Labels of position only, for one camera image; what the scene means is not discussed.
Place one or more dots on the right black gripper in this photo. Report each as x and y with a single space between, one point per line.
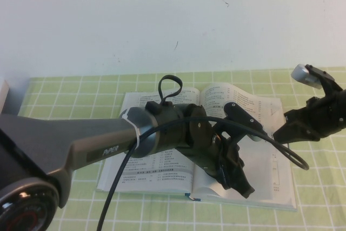
324 117

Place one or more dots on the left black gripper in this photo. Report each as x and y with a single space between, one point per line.
219 158

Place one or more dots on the printed book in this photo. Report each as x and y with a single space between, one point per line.
281 177

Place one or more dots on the white zip tie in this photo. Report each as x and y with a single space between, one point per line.
138 137

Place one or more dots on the green checked tablecloth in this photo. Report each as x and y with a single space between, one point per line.
81 93

